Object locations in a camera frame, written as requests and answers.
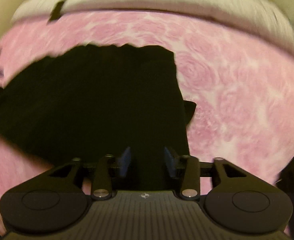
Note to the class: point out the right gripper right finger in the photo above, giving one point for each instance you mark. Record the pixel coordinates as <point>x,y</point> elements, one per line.
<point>229,195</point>

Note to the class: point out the white ribbed duvet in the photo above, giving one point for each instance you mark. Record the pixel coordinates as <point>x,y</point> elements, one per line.
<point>258,17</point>

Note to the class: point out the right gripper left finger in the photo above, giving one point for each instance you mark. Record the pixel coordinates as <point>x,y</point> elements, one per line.
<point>58,198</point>

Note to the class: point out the black zip sweater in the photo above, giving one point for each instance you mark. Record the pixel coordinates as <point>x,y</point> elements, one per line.
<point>93,101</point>

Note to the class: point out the pink rose bed blanket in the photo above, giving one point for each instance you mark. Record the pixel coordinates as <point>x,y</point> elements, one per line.
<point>242,87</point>

